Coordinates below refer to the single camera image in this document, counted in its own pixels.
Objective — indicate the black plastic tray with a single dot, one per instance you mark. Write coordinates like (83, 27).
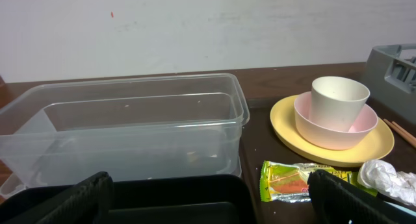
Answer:
(204, 199)

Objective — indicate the brown serving tray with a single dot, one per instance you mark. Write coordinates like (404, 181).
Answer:
(259, 143)

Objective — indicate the yellow plate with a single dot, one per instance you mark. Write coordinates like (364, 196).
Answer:
(376, 145)

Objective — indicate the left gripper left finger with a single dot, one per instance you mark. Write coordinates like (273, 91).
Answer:
(88, 201)

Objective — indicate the green snack wrapper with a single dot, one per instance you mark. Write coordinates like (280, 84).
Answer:
(288, 182)

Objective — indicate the grey dishwasher rack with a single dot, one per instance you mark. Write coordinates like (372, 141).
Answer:
(391, 79)

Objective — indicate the pink bowl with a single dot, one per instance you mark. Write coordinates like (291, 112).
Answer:
(323, 137)

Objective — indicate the wooden chopstick outer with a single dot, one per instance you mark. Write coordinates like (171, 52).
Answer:
(405, 134)

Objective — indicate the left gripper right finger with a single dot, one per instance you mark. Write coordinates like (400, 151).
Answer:
(337, 201)

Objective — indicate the white tissue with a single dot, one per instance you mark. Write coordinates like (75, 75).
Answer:
(383, 177)

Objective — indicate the clear plastic bin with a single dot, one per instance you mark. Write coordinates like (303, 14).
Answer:
(133, 129)

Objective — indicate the cream cup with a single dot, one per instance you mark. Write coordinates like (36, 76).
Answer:
(336, 102)

